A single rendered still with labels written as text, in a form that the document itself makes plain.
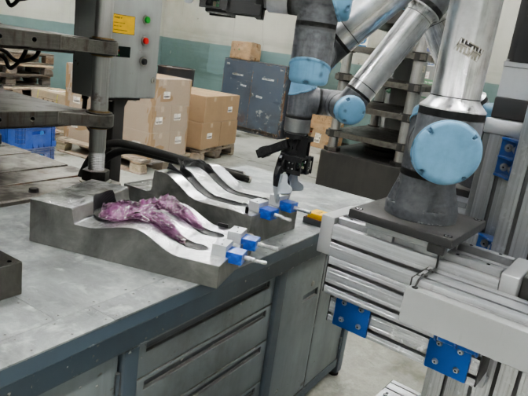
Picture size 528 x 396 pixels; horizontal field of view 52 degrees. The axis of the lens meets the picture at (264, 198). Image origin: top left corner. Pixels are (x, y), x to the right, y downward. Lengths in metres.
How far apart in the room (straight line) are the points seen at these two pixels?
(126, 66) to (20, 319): 1.34
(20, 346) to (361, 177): 4.84
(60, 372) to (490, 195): 1.00
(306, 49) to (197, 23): 9.27
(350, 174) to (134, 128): 2.21
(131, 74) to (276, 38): 7.06
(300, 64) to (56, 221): 0.72
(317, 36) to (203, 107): 5.20
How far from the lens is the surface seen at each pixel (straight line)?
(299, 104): 1.55
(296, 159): 1.56
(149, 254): 1.30
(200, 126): 6.21
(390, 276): 1.19
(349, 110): 1.43
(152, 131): 5.44
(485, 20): 1.01
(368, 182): 5.60
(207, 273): 1.25
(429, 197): 1.14
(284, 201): 1.62
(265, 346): 1.83
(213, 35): 10.00
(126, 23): 2.23
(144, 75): 2.32
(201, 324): 1.46
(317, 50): 1.01
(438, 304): 1.04
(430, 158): 0.98
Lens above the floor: 1.33
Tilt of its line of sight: 15 degrees down
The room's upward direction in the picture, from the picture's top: 8 degrees clockwise
